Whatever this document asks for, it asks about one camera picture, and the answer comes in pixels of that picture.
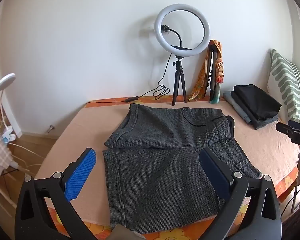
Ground black mini tripod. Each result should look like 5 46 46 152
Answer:
171 56 188 106

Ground white clip desk lamp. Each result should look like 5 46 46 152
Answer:
0 73 17 143

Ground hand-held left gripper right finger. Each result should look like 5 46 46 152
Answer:
199 147 282 240

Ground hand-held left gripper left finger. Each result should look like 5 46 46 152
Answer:
15 148 98 240

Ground orange patterned scarf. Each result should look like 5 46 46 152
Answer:
188 39 226 102

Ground black power cable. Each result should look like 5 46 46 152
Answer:
86 53 172 108

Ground grey tweed pants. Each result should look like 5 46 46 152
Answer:
102 103 263 235

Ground black folded tripod stand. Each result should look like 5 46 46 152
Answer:
204 42 218 101

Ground white charging cable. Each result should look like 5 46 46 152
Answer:
5 141 44 178

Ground white ring light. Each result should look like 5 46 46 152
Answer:
154 4 211 58

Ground black folded garment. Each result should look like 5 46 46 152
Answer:
233 84 282 120

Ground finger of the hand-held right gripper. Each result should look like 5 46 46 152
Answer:
275 120 300 146

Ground grey folded garment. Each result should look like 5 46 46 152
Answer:
223 90 279 130

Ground green striped pillow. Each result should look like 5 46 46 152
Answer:
266 48 300 125

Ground peach bed sheet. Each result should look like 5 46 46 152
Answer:
34 99 300 228

